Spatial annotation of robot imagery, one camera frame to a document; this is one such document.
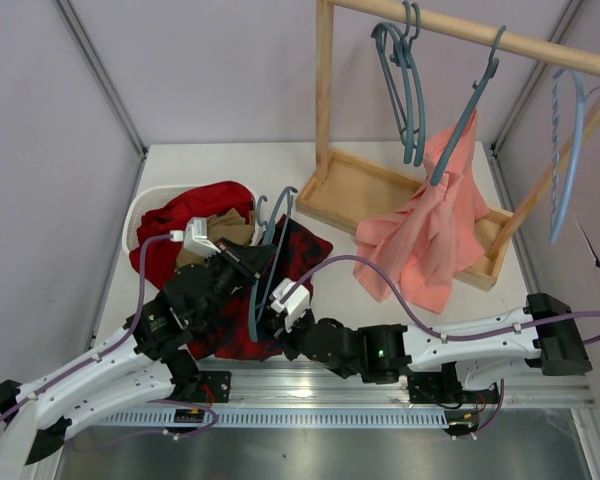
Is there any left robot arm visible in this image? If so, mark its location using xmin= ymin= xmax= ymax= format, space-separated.
xmin=0 ymin=239 xmax=276 ymax=478

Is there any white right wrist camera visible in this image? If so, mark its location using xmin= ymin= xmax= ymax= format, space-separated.
xmin=269 ymin=278 xmax=311 ymax=332

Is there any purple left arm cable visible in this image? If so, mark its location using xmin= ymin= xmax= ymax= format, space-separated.
xmin=0 ymin=232 xmax=186 ymax=441

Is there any teal hanger holding shirt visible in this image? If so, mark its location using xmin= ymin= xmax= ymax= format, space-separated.
xmin=429 ymin=25 xmax=507 ymax=186

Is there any pink shirt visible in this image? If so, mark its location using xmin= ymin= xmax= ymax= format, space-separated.
xmin=356 ymin=112 xmax=490 ymax=313

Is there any wooden clothes rack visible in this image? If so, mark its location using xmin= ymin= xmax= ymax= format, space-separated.
xmin=298 ymin=1 xmax=600 ymax=291

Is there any red plaid skirt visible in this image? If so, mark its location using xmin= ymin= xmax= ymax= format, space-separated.
xmin=188 ymin=217 xmax=333 ymax=361

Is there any white laundry basket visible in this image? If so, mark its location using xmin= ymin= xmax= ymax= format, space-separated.
xmin=123 ymin=185 xmax=265 ymax=256

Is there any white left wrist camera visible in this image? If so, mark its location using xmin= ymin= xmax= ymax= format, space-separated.
xmin=169 ymin=217 xmax=220 ymax=259

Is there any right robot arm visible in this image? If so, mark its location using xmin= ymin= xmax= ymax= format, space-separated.
xmin=271 ymin=289 xmax=592 ymax=397

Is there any white slotted cable duct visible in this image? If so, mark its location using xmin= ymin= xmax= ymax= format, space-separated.
xmin=100 ymin=407 xmax=477 ymax=429

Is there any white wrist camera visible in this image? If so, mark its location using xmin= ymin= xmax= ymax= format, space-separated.
xmin=269 ymin=278 xmax=311 ymax=332
xmin=169 ymin=217 xmax=220 ymax=259

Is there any aluminium mounting rail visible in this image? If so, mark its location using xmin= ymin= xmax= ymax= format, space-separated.
xmin=197 ymin=356 xmax=596 ymax=409

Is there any tan garment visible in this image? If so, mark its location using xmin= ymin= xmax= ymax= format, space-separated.
xmin=175 ymin=208 xmax=255 ymax=269

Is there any light blue hanger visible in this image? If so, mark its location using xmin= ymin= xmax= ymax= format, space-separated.
xmin=549 ymin=68 xmax=587 ymax=244

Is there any red garment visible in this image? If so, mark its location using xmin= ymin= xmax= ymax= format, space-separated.
xmin=137 ymin=181 xmax=255 ymax=289

